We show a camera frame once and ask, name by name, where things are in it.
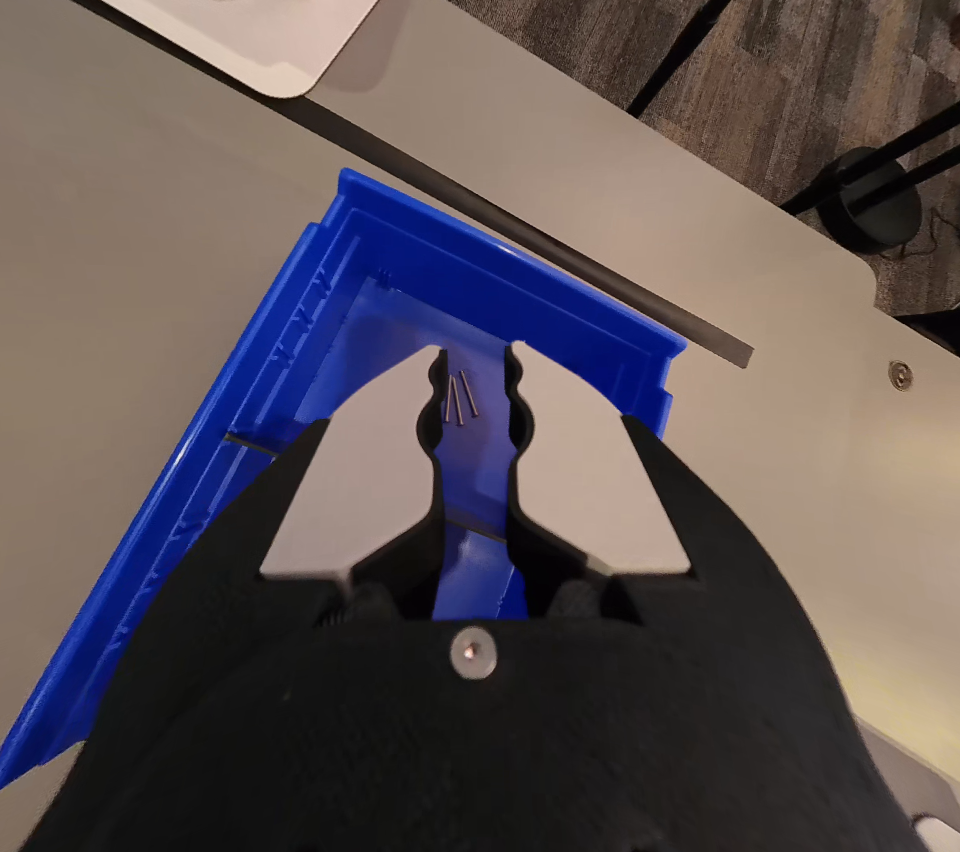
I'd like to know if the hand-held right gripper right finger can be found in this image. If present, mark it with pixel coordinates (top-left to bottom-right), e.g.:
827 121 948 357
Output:
504 341 691 619

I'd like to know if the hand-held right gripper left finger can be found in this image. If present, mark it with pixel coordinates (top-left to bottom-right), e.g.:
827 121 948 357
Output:
260 344 450 619

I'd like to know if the blue plastic bin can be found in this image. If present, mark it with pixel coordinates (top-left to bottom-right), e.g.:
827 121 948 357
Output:
0 167 687 789

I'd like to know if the black round stand base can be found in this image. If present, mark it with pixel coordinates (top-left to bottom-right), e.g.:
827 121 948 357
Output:
817 147 924 247

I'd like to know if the black metal pole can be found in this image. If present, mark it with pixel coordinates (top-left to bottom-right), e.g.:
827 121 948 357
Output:
780 106 960 216
626 0 815 118
862 147 960 204

